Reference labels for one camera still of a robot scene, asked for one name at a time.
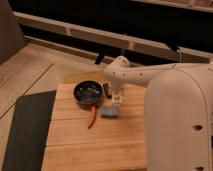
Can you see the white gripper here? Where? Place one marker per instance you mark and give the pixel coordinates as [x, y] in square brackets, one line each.
[116, 88]

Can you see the white tube bottle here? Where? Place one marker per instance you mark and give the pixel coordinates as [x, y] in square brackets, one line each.
[116, 99]

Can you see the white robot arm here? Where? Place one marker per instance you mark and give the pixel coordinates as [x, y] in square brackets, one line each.
[178, 112]

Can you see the dark ceramic bowl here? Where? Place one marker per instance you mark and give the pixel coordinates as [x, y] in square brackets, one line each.
[88, 92]

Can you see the small dark brown box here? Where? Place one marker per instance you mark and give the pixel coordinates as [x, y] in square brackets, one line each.
[107, 90]

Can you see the blue sponge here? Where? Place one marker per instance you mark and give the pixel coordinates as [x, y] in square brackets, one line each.
[109, 111]

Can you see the red chili pepper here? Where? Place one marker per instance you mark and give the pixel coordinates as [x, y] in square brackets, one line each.
[93, 117]

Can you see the black furniture leg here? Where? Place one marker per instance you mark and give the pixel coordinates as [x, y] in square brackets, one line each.
[100, 56]

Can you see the wooden table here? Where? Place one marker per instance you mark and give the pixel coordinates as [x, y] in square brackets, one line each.
[116, 144]

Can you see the dark grey floor mat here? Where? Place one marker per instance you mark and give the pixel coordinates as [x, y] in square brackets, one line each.
[28, 133]

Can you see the white wooden shelf rail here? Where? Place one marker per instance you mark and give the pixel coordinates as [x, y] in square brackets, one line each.
[111, 39]

